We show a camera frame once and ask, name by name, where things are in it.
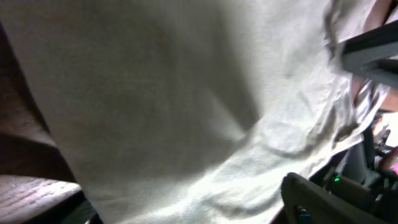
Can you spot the khaki green shorts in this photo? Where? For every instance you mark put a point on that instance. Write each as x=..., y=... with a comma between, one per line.
x=192, y=111

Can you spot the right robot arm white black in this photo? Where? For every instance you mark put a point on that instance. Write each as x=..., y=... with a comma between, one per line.
x=371, y=55

